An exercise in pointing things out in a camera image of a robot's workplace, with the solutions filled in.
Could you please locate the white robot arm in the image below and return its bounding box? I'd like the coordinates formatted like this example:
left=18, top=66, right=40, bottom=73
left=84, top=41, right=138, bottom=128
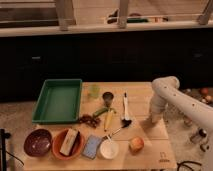
left=149, top=76, right=213, bottom=171

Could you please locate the blue sponge towel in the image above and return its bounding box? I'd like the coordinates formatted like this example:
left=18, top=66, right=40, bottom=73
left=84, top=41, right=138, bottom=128
left=82, top=135, right=102, bottom=159

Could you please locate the green translucent cup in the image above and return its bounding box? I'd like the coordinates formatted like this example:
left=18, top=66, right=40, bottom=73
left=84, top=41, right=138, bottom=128
left=89, top=84, right=100, bottom=99

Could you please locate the green cucumber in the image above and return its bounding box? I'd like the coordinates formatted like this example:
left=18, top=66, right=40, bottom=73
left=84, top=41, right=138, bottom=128
left=92, top=107, right=108, bottom=117

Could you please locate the red dried chili bunch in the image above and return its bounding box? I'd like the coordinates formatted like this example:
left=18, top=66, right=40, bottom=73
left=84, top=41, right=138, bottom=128
left=79, top=114, right=101, bottom=128

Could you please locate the white spatula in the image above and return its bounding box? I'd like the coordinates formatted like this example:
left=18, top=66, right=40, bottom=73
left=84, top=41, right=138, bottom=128
left=123, top=92, right=130, bottom=121

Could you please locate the green plastic tray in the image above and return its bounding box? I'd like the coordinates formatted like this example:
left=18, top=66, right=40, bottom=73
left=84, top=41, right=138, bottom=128
left=32, top=79, right=82, bottom=124

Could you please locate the white small bowl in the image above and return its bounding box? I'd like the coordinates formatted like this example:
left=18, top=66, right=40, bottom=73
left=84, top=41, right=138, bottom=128
left=99, top=140, right=119, bottom=160

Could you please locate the orange apple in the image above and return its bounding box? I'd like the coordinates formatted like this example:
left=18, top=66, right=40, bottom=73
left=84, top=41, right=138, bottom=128
left=129, top=137, right=144, bottom=154

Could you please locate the white block in bowl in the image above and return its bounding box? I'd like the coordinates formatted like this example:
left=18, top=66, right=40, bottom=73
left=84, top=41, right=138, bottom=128
left=60, top=129, right=78, bottom=156

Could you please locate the orange bowl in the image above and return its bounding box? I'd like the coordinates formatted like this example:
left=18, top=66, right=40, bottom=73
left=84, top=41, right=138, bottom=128
left=52, top=128, right=85, bottom=160

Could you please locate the dark purple bowl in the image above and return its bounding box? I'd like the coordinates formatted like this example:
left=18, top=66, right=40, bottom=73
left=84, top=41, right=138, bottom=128
left=24, top=129, right=52, bottom=157

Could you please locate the black stand left edge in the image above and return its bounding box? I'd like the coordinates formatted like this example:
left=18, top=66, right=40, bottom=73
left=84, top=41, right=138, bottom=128
left=0, top=129, right=11, bottom=171

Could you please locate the black cable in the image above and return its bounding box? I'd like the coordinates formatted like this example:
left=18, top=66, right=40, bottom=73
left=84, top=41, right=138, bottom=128
left=176, top=160, right=203, bottom=171

